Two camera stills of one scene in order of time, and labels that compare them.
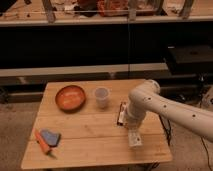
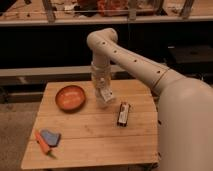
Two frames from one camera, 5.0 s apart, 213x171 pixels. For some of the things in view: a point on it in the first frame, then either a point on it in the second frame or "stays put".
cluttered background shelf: x=17 y=13 stays put
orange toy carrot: x=44 y=144 stays put
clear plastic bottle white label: x=134 y=139 -> x=106 y=95
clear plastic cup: x=101 y=94 stays put
